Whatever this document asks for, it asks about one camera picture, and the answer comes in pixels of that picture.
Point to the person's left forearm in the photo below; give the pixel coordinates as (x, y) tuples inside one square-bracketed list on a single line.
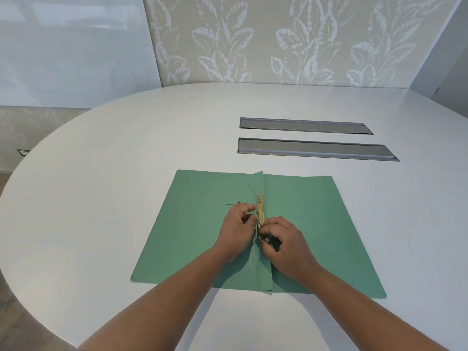
[(157, 307)]

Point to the person's right hand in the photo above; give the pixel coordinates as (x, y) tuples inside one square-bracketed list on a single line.
[(292, 252)]

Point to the white glass wall board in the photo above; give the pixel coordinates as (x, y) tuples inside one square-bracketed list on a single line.
[(73, 51)]

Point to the person's right thumb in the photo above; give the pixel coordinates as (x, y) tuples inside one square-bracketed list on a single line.
[(266, 244)]

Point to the brass folder fastener strip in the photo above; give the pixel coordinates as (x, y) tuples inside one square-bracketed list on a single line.
[(260, 211)]

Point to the person's right forearm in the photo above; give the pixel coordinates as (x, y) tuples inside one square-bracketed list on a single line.
[(369, 310)]

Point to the person's left hand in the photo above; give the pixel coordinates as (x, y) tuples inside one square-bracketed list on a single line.
[(232, 233)]

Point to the green paper file folder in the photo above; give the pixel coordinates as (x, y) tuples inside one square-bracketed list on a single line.
[(314, 222)]

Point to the person's left thumb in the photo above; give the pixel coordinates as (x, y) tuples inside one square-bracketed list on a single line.
[(253, 225)]

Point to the metal wall socket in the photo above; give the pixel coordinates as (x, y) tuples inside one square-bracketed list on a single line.
[(23, 152)]

